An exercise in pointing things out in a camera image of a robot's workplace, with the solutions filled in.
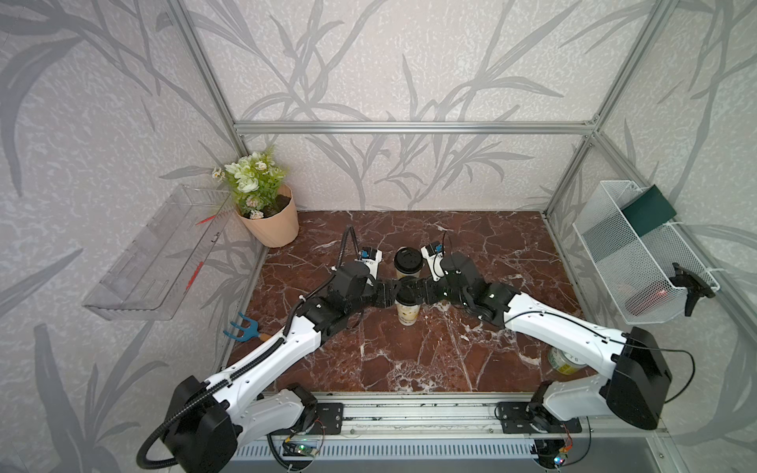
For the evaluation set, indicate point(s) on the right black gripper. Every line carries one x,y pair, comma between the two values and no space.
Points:
428,292

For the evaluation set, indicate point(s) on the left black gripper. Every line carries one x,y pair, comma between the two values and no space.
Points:
383,296

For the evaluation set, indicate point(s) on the milk tea paper cup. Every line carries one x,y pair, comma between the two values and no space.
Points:
408,263

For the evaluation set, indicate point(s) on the black cup lid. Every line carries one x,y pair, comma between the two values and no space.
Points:
407,292
408,260

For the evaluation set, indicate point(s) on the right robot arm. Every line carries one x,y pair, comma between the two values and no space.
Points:
631,379

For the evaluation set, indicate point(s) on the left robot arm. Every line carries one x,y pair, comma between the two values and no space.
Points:
207,421

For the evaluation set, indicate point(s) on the blue plastic fork clip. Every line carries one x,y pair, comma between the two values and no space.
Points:
243,330

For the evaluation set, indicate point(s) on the potted white flower plant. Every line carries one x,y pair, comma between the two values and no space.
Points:
261,197

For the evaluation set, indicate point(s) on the dark green card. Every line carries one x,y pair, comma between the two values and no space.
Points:
648,211

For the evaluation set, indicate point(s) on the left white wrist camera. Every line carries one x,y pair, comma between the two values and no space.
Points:
371,257

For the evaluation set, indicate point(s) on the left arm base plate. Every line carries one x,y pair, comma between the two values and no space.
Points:
327,420

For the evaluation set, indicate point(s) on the aluminium front rail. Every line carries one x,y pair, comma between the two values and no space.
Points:
378,415

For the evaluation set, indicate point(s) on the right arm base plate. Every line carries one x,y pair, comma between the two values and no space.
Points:
532,418

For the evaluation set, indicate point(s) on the white mesh wall basket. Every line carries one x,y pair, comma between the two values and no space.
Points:
636,271

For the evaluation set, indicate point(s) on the clear acrylic wall shelf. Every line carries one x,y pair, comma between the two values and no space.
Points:
150,280

